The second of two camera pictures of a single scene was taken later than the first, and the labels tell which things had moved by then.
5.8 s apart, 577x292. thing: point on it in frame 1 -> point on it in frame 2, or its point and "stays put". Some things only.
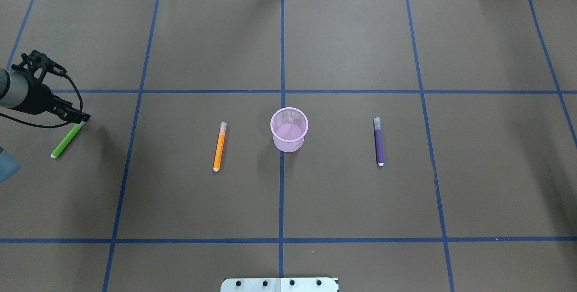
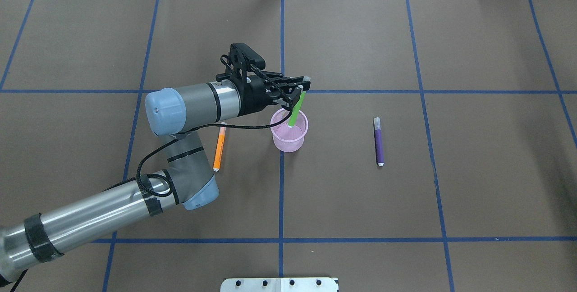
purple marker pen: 379,150 stays put
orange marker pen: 220,146 stays put
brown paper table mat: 400,136 stays put
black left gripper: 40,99 -> 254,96
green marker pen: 67,139 -> 295,111
